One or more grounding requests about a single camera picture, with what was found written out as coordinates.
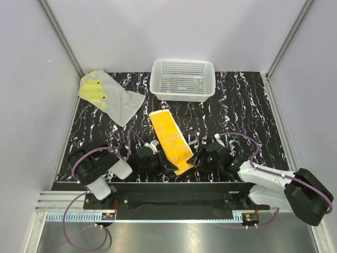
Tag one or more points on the white slotted cable duct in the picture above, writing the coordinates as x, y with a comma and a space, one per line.
145, 217

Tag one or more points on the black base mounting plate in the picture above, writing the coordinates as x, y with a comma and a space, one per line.
190, 198

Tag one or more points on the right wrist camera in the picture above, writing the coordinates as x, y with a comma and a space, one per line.
218, 139

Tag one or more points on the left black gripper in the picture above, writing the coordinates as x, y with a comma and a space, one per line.
164, 164

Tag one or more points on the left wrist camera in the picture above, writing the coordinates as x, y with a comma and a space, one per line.
152, 145

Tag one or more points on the white plastic mesh basket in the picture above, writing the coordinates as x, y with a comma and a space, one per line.
182, 80

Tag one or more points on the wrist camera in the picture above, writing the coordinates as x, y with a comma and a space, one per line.
218, 139
152, 145

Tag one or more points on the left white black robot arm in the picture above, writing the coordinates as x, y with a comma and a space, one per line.
90, 162

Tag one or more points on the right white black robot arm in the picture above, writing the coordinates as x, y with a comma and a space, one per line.
299, 192

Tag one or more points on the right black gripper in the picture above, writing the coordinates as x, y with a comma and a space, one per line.
194, 159

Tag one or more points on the grey towel yellow frog print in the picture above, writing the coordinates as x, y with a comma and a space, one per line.
101, 90

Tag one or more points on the grey and orange towel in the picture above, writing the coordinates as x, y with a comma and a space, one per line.
171, 139

